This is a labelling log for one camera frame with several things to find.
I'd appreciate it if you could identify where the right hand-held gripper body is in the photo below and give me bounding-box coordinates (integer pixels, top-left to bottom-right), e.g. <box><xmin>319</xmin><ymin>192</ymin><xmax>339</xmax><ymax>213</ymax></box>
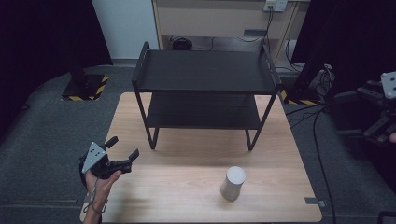
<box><xmin>356</xmin><ymin>71</ymin><xmax>396</xmax><ymax>147</ymax></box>

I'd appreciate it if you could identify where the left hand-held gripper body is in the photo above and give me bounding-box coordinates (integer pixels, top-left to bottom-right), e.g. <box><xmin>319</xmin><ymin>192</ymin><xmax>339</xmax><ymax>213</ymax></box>
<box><xmin>80</xmin><ymin>141</ymin><xmax>134</xmax><ymax>180</ymax></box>

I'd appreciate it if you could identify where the white cup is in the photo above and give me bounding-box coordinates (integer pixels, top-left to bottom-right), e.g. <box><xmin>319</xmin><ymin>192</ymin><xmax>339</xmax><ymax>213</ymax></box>
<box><xmin>219</xmin><ymin>165</ymin><xmax>248</xmax><ymax>202</ymax></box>

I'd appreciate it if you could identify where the black two-tier shelf rack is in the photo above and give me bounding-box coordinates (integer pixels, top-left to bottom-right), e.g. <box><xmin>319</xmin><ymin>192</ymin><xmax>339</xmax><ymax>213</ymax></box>
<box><xmin>131</xmin><ymin>40</ymin><xmax>284</xmax><ymax>152</ymax></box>

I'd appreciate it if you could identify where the person's left hand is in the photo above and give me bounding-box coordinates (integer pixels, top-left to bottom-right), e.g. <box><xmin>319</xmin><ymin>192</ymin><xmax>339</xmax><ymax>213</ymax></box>
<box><xmin>84</xmin><ymin>169</ymin><xmax>123</xmax><ymax>214</ymax></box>

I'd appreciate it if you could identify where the black stand base striped tape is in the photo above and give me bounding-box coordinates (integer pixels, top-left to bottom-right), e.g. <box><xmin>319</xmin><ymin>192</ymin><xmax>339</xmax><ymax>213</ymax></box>
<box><xmin>280</xmin><ymin>89</ymin><xmax>319</xmax><ymax>106</ymax></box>
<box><xmin>61</xmin><ymin>72</ymin><xmax>111</xmax><ymax>103</ymax></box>

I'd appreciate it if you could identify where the black curtain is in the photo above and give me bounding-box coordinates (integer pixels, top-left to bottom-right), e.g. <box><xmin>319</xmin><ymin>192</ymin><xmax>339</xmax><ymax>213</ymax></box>
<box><xmin>290</xmin><ymin>0</ymin><xmax>396</xmax><ymax>104</ymax></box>
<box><xmin>0</xmin><ymin>0</ymin><xmax>114</xmax><ymax>144</ymax></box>

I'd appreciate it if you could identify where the grey tape piece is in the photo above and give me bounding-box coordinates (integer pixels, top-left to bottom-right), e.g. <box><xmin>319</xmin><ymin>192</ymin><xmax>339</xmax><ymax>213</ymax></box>
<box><xmin>304</xmin><ymin>196</ymin><xmax>327</xmax><ymax>208</ymax></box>

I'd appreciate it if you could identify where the black round device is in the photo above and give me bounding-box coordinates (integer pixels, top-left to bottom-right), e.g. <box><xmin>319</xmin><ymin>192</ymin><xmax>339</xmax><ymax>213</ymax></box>
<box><xmin>172</xmin><ymin>35</ymin><xmax>193</xmax><ymax>51</ymax></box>

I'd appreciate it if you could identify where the light wooden cabinet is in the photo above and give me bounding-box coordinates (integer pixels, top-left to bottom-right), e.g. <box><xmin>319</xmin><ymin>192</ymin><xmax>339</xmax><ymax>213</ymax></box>
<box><xmin>151</xmin><ymin>0</ymin><xmax>312</xmax><ymax>64</ymax></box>

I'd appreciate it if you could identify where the white box with cables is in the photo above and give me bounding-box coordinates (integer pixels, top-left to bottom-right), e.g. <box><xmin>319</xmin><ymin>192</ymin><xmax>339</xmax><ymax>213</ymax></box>
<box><xmin>309</xmin><ymin>63</ymin><xmax>336</xmax><ymax>93</ymax></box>

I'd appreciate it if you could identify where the grey wrist strap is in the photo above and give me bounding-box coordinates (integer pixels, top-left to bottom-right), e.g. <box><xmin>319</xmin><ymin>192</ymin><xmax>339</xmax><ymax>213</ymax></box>
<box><xmin>82</xmin><ymin>177</ymin><xmax>109</xmax><ymax>215</ymax></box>

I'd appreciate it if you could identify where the long black floor cable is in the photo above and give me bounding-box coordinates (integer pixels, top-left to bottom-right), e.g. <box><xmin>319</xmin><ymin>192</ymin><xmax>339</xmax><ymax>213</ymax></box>
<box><xmin>312</xmin><ymin>105</ymin><xmax>338</xmax><ymax>224</ymax></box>

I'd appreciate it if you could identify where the black cable from socket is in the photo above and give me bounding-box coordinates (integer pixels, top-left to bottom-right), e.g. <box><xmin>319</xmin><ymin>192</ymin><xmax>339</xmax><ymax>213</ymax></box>
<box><xmin>236</xmin><ymin>7</ymin><xmax>275</xmax><ymax>45</ymax></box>

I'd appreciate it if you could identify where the white wall socket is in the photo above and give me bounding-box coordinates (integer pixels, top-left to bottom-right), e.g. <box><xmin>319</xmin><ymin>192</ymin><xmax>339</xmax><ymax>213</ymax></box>
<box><xmin>262</xmin><ymin>0</ymin><xmax>290</xmax><ymax>13</ymax></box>

